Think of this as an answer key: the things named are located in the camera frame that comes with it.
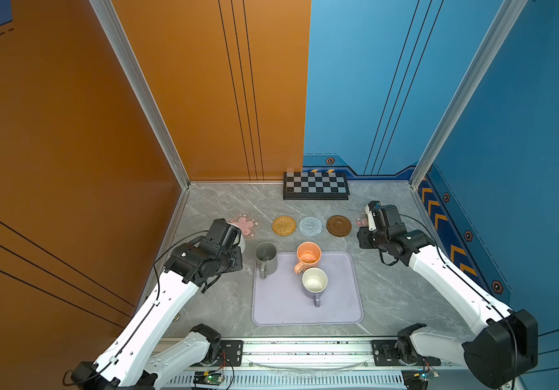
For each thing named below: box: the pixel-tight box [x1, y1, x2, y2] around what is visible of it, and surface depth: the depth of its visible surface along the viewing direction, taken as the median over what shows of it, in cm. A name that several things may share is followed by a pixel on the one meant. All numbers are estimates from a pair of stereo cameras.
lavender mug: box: [301, 266, 329, 308], surface depth 84 cm
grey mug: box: [254, 242, 278, 280], surface depth 87 cm
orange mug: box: [294, 241, 322, 275], surface depth 89 cm
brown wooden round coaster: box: [325, 214, 352, 238], surface depth 106 cm
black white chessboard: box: [282, 171, 351, 200], surface depth 118 cm
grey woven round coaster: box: [298, 216, 324, 238], surface depth 104 cm
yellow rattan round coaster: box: [271, 215, 297, 237], surface depth 105 cm
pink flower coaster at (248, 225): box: [227, 212, 260, 241], surface depth 107 cm
